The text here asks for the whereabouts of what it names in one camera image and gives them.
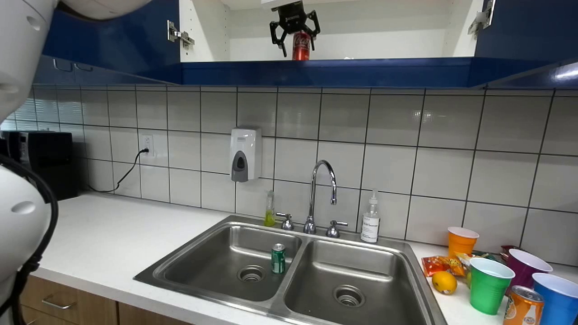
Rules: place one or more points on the closed blue wall cabinet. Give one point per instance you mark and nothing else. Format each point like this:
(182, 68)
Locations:
(96, 73)

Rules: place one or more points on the green plastic cup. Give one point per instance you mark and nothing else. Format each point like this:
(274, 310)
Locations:
(488, 290)

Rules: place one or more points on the orange plastic cup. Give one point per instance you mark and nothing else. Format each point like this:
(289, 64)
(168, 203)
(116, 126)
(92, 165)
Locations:
(462, 243)

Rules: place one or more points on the open blue wall cabinet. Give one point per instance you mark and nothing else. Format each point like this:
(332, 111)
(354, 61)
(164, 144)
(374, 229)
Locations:
(372, 43)

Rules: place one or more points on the red orange snack bag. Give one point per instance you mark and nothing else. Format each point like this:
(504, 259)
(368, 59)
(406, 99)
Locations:
(444, 265)

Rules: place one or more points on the blue plastic cup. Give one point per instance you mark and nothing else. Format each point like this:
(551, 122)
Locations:
(556, 301)

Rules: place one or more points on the metal cabinet hinge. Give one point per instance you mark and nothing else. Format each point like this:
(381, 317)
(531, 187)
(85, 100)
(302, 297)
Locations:
(179, 35)
(482, 19)

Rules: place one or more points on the stainless steel double sink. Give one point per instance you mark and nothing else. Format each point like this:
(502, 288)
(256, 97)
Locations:
(361, 272)

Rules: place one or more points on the white wall power outlet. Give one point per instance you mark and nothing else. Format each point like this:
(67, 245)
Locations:
(146, 142)

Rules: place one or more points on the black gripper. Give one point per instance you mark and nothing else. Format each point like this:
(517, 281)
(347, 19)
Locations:
(293, 17)

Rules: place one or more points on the blue glossy cabinet door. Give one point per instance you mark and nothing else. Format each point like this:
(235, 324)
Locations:
(529, 30)
(119, 37)

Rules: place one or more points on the white wall soap dispenser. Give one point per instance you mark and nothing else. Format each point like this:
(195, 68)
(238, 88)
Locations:
(242, 154)

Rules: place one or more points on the purple plastic cup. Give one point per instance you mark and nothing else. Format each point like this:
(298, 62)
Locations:
(524, 268)

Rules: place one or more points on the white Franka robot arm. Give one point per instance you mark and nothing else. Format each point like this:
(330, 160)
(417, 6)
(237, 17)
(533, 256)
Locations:
(18, 48)

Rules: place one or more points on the yellow dish soap bottle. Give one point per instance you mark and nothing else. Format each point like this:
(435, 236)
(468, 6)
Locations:
(269, 214)

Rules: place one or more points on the green soda can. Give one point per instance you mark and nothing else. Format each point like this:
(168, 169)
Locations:
(278, 261)

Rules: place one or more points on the orange soda can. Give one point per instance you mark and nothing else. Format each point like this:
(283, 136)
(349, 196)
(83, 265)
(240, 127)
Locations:
(522, 308)

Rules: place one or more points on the black countertop appliance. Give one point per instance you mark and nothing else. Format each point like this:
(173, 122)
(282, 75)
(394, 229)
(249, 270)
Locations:
(50, 164)

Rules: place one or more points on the white pump soap bottle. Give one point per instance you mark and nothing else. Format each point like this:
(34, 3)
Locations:
(370, 227)

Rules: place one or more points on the chrome gooseneck faucet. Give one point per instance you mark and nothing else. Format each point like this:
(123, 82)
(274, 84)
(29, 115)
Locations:
(312, 192)

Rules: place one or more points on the yellow lemon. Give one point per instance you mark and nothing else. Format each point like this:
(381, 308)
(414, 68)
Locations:
(444, 283)

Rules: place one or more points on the red cola can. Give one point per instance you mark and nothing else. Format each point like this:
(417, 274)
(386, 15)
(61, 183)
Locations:
(302, 48)

